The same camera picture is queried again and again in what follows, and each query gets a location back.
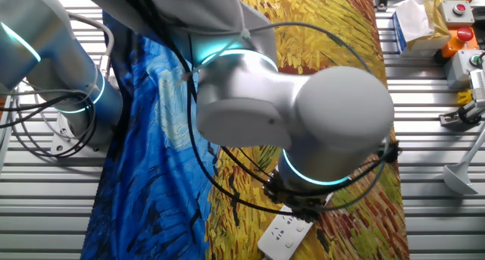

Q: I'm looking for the grey box with red button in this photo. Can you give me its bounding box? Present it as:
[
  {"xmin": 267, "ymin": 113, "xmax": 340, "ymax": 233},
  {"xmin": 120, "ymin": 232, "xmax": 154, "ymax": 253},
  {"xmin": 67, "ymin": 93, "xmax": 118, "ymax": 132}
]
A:
[{"xmin": 437, "ymin": 0, "xmax": 476, "ymax": 29}]

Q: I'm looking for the orange emergency stop box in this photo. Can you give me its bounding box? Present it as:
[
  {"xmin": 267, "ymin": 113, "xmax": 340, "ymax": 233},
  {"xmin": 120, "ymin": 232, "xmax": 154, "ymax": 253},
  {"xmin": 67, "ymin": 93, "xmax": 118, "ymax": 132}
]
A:
[{"xmin": 440, "ymin": 27, "xmax": 480, "ymax": 60}]

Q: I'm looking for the white dish-shaped stand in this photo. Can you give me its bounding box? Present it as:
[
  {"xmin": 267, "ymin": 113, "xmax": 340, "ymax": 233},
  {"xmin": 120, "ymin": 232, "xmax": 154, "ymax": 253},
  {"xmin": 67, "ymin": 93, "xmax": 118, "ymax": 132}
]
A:
[{"xmin": 442, "ymin": 125, "xmax": 485, "ymax": 196}]

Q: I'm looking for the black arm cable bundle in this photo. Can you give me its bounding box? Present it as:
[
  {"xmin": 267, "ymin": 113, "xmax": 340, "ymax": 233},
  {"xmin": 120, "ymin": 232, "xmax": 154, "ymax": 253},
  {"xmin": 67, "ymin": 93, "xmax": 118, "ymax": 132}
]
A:
[{"xmin": 117, "ymin": 0, "xmax": 402, "ymax": 215}]

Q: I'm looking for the tissue box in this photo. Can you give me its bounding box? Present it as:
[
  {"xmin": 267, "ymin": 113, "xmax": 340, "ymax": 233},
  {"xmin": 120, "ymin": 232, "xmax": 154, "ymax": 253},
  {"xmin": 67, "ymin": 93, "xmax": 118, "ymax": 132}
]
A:
[{"xmin": 392, "ymin": 0, "xmax": 452, "ymax": 58}]

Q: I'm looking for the black coiled base cable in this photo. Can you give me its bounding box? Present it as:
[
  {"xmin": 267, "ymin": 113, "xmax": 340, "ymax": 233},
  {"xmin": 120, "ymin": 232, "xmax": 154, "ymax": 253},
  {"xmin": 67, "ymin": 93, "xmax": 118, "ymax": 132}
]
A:
[{"xmin": 0, "ymin": 89, "xmax": 98, "ymax": 158}]

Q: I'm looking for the black camera cable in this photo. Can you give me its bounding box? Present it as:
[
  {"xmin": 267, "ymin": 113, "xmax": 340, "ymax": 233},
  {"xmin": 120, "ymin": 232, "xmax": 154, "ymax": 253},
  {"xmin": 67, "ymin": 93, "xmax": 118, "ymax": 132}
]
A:
[{"xmin": 457, "ymin": 106, "xmax": 483, "ymax": 126}]

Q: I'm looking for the silver depth camera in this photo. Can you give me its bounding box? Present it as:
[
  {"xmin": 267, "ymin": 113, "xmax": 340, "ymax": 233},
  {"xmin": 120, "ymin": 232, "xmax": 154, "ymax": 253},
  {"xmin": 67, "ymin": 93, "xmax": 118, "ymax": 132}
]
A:
[{"xmin": 468, "ymin": 67, "xmax": 485, "ymax": 110}]

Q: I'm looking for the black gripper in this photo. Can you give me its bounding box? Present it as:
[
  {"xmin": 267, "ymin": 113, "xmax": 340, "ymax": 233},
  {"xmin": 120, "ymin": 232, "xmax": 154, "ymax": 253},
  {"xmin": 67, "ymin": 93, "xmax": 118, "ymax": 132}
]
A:
[{"xmin": 263, "ymin": 172, "xmax": 330, "ymax": 223}]

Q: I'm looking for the yellow plastic clip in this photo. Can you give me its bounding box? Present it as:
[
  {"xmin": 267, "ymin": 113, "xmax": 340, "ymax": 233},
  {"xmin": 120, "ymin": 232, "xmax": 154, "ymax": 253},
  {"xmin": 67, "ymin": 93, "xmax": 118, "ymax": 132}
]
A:
[{"xmin": 456, "ymin": 88, "xmax": 474, "ymax": 107}]

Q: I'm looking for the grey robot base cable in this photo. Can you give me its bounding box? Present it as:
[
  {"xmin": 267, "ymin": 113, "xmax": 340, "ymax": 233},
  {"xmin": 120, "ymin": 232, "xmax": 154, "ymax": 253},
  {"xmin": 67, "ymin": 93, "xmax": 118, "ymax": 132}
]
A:
[{"xmin": 67, "ymin": 11, "xmax": 116, "ymax": 81}]

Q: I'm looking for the silver camera mount bracket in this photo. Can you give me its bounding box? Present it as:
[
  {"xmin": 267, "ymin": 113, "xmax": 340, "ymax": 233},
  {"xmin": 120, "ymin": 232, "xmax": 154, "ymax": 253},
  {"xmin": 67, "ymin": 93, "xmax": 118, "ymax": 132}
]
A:
[{"xmin": 438, "ymin": 99, "xmax": 485, "ymax": 127}]

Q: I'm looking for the white four-socket power strip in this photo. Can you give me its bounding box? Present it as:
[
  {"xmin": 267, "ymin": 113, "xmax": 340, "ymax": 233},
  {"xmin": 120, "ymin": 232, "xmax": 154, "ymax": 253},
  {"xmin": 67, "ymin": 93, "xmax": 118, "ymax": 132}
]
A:
[{"xmin": 257, "ymin": 193, "xmax": 334, "ymax": 260}]

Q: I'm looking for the grey box with green button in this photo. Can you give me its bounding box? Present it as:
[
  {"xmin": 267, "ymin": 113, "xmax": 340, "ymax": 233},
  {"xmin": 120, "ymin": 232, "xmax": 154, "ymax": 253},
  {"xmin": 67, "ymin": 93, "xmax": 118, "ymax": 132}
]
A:
[{"xmin": 443, "ymin": 49, "xmax": 485, "ymax": 90}]

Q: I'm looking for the Van Gogh wheatfield print cloth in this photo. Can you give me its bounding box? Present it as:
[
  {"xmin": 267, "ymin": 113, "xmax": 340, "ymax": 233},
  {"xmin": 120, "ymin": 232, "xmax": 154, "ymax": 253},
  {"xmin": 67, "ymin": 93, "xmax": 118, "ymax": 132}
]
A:
[{"xmin": 80, "ymin": 0, "xmax": 410, "ymax": 260}]

